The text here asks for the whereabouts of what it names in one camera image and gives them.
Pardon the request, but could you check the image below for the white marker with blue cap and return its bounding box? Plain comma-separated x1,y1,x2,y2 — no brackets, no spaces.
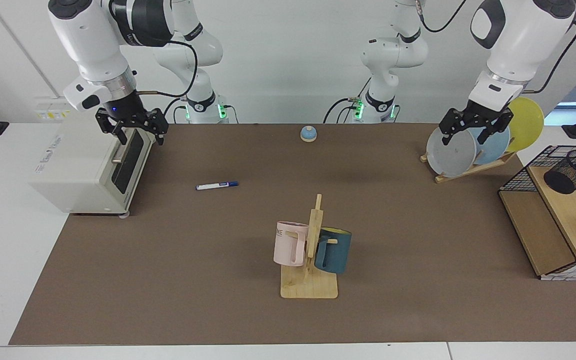
196,181,239,191

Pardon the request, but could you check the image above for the black mesh pen holder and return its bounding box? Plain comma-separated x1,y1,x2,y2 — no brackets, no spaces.
543,149,576,195

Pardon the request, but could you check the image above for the light blue plate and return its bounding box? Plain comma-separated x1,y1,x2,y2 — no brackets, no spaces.
472,126,511,166

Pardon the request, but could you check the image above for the grey plate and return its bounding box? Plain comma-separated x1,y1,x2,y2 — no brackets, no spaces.
426,125,477,178

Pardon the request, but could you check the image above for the wooden plate rack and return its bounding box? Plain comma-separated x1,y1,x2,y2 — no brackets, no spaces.
420,150,517,184

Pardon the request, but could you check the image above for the yellow plate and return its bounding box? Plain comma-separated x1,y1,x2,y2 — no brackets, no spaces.
504,96,545,153

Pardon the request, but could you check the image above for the pale toaster oven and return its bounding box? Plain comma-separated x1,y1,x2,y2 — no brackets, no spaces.
29,100,158,217

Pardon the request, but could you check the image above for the brown table cloth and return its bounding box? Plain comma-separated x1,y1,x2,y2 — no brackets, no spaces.
9,123,576,346

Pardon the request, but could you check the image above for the dark teal mug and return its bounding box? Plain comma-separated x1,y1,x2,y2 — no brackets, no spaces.
314,227,353,275

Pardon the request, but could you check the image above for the pink mug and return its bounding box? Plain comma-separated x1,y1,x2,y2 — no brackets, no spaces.
273,221,310,268

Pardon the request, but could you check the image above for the wooden cup stand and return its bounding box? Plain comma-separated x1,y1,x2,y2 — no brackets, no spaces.
280,194,339,300

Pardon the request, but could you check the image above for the black base cable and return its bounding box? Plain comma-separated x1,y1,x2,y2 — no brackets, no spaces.
162,97,189,125
323,77,371,125

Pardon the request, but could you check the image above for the white wall socket strip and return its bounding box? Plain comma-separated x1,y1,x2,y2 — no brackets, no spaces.
34,96,71,123

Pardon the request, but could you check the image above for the wire basket with wooden floor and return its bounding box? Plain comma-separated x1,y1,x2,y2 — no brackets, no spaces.
498,145,576,282

